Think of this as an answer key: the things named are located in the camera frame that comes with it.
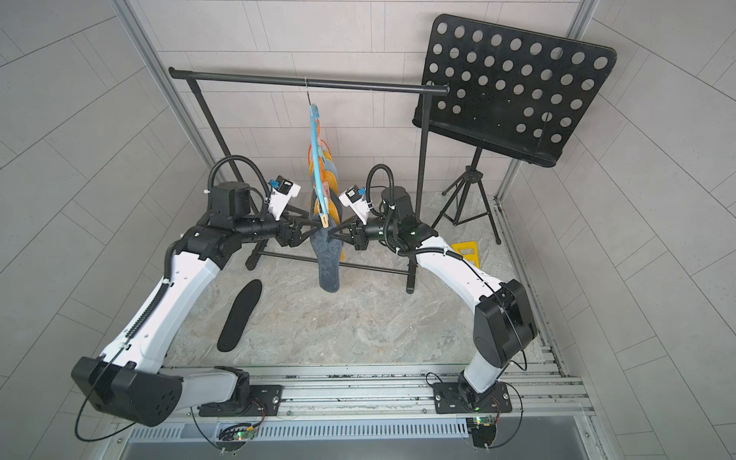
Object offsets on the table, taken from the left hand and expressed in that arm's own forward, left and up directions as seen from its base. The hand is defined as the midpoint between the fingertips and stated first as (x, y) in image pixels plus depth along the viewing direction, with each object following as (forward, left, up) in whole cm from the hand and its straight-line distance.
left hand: (316, 218), depth 69 cm
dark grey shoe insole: (-5, -2, -6) cm, 9 cm away
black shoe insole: (-8, +26, -32) cm, 42 cm away
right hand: (-3, -4, -4) cm, 6 cm away
